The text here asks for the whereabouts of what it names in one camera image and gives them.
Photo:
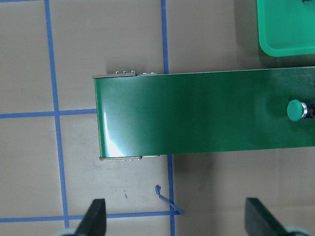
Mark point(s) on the green plastic tray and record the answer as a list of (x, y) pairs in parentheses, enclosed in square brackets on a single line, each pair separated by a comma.
[(286, 27)]

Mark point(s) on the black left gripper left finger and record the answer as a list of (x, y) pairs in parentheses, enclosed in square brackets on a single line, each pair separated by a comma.
[(94, 221)]

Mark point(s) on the green push button switch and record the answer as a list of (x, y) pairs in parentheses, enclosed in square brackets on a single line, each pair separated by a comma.
[(297, 110)]

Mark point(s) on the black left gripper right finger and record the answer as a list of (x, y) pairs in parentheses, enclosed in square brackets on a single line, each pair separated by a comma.
[(260, 222)]

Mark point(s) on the green conveyor belt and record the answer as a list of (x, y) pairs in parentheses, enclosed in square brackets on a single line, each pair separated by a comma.
[(151, 115)]

